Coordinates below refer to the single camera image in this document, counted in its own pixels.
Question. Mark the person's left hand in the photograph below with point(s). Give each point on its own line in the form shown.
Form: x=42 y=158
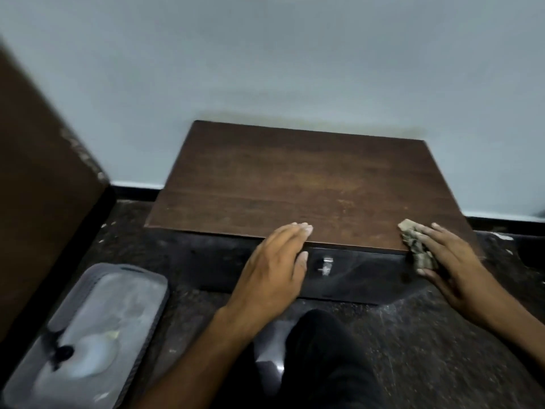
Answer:
x=268 y=276

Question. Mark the person's right hand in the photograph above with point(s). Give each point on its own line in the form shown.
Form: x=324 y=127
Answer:
x=460 y=268

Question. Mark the white perforated plastic basket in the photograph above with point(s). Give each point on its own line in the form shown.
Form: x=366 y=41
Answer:
x=127 y=302

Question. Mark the brown wooden cabinet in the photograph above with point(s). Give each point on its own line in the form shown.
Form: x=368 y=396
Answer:
x=298 y=183

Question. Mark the small yellow sponge piece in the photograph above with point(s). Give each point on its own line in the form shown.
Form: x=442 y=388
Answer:
x=112 y=335

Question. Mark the grey cleaning cloth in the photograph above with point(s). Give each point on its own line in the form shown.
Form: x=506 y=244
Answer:
x=419 y=247

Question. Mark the person's left forearm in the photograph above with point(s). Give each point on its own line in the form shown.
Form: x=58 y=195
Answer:
x=200 y=362

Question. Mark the white spray bottle black nozzle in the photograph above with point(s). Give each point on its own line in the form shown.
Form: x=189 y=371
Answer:
x=91 y=353

